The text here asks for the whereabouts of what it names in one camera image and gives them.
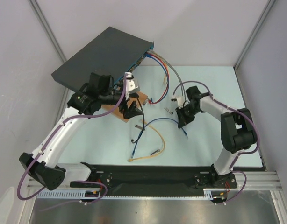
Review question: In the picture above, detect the blue patch cable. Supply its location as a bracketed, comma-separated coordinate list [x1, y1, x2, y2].
[145, 53, 169, 77]
[130, 118, 190, 157]

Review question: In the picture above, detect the yellow patch cable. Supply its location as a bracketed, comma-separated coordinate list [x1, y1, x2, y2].
[127, 123, 166, 162]

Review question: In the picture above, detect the long grey patch cable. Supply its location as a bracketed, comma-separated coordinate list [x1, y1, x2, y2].
[149, 52, 185, 98]

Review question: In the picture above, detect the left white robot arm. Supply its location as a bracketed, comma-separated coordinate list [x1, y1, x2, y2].
[19, 72, 141, 190]

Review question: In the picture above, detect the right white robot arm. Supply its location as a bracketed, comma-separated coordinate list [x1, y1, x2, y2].
[172, 86, 258, 188]

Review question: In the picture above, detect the wooden board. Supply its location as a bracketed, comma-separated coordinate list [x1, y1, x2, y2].
[101, 91, 149, 123]

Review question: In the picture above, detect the black cable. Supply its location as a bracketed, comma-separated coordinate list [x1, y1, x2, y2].
[130, 100, 145, 143]

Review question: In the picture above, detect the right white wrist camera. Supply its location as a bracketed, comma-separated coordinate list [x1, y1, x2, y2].
[171, 95, 185, 109]

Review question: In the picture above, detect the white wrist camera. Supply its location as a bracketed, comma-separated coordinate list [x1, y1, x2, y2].
[171, 95, 185, 109]
[124, 72, 140, 98]

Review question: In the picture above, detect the red patch cable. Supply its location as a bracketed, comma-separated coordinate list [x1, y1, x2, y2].
[146, 54, 170, 105]

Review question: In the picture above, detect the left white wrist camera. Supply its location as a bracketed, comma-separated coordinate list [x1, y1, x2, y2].
[124, 72, 140, 98]

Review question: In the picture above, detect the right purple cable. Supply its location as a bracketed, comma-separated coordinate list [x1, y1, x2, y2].
[173, 80, 261, 205]

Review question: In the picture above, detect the purple cable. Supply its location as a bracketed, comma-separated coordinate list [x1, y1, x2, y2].
[173, 80, 261, 205]
[17, 74, 131, 207]

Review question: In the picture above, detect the dark grey network switch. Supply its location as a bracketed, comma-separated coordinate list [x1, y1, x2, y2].
[51, 27, 154, 92]

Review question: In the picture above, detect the blue plugged patch cable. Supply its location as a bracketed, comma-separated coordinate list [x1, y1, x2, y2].
[145, 53, 169, 77]

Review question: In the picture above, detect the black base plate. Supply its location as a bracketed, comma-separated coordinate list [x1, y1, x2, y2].
[70, 165, 237, 196]

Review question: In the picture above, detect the white cable duct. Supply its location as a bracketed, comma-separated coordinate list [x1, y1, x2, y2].
[37, 189, 226, 201]

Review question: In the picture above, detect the aluminium rail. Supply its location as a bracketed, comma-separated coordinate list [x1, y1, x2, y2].
[232, 171, 282, 191]

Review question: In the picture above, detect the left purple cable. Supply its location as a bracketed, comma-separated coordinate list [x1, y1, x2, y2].
[17, 74, 131, 207]

